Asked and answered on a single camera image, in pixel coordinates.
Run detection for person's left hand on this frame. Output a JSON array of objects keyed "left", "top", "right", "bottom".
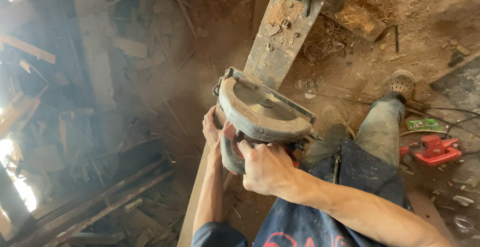
[{"left": 202, "top": 106, "right": 231, "bottom": 154}]

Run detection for person's right hand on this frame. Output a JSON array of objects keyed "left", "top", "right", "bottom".
[{"left": 237, "top": 140, "right": 301, "bottom": 203}]

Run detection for grey red circular saw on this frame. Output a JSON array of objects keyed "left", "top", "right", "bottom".
[{"left": 212, "top": 67, "right": 324, "bottom": 176}]

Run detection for long wooden plank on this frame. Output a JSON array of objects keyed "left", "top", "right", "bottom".
[{"left": 176, "top": 0, "right": 332, "bottom": 247}]

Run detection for beige perforated clog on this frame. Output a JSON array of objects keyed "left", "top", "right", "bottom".
[
  {"left": 388, "top": 69, "right": 416, "bottom": 103},
  {"left": 320, "top": 104, "right": 356, "bottom": 139}
]

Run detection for person's grey trousers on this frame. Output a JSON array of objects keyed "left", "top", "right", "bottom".
[{"left": 301, "top": 92, "right": 407, "bottom": 169}]

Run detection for rusty metal beams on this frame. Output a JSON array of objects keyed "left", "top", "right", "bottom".
[{"left": 7, "top": 159, "right": 175, "bottom": 247}]

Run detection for heap of wood scraps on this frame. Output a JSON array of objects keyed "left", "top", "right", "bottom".
[{"left": 0, "top": 0, "right": 211, "bottom": 202}]

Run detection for green packet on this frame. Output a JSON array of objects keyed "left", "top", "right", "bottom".
[{"left": 406, "top": 118, "right": 442, "bottom": 132}]

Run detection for red power tool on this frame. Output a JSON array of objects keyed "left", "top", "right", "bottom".
[{"left": 398, "top": 134, "right": 464, "bottom": 167}]

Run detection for thick wooden block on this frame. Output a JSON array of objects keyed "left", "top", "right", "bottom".
[{"left": 322, "top": 0, "right": 388, "bottom": 43}]

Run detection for clear plastic cup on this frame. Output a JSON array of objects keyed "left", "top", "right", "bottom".
[{"left": 453, "top": 215, "right": 476, "bottom": 235}]

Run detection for dark grey mat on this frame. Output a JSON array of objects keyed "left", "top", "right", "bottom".
[{"left": 429, "top": 55, "right": 480, "bottom": 117}]

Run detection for dark stone chunk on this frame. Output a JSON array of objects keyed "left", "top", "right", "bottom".
[{"left": 448, "top": 51, "right": 465, "bottom": 68}]

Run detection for black power cable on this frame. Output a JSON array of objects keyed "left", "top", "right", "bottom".
[{"left": 403, "top": 106, "right": 480, "bottom": 157}]

